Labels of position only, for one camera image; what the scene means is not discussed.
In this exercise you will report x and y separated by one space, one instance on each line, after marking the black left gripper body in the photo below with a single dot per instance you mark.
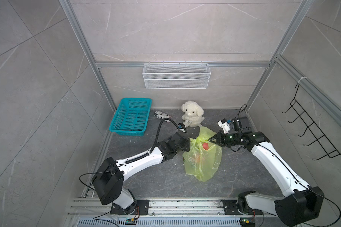
184 146

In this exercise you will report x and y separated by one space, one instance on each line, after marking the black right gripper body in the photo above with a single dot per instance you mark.
231 139

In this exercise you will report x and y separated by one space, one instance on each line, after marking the yellow-green avocado plastic bag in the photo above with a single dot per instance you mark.
211 158

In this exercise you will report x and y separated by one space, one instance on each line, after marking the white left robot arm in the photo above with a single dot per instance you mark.
109 178

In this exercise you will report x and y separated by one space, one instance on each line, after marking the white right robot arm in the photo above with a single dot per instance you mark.
300 202

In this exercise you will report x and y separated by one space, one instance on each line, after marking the white plush dog toy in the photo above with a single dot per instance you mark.
193 114

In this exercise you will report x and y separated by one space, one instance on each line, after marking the newspaper print pouch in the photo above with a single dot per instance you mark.
161 115

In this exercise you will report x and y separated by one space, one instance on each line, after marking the teal plastic basket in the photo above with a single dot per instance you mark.
131 117

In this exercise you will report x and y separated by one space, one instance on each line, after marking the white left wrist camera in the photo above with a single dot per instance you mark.
182 128

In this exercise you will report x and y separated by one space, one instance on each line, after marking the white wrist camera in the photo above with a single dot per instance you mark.
182 128
225 125

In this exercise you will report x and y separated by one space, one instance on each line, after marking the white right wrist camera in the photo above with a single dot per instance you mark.
225 125

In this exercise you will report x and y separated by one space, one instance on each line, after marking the black wall hook rack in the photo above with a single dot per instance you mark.
311 127

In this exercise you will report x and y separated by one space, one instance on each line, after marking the white wire mesh shelf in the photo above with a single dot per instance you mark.
176 75

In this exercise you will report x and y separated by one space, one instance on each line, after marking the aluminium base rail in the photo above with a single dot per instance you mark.
167 212

